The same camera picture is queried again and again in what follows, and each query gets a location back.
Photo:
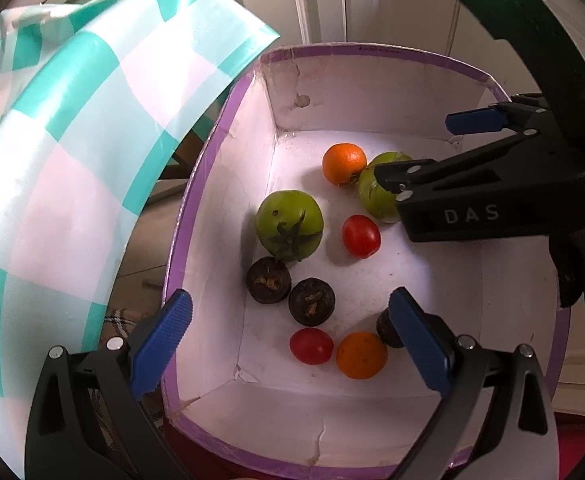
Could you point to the orange tangerine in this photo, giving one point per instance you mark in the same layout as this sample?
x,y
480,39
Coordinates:
x,y
342,163
361,355

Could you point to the white purple-rimmed cardboard box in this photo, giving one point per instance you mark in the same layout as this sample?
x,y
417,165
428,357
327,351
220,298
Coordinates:
x,y
238,404

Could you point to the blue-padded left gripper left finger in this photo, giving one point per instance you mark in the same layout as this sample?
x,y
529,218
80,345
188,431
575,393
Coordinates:
x,y
87,419

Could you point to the large green tomato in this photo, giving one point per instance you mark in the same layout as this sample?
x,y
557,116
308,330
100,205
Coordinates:
x,y
289,225

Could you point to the teal white checkered tablecloth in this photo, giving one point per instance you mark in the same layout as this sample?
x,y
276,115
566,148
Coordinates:
x,y
94,100

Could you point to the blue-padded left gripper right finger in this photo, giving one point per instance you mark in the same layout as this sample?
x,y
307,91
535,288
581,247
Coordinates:
x,y
518,438

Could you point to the white cabinet with handles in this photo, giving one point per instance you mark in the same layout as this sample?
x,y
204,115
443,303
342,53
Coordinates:
x,y
442,26

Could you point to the red tomato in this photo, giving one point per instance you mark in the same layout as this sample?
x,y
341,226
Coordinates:
x,y
311,346
361,236

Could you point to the dark brown passion fruit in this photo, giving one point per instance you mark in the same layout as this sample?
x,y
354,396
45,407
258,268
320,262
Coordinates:
x,y
268,281

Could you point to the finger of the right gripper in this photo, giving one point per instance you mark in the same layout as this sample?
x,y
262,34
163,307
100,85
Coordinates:
x,y
497,173
513,115

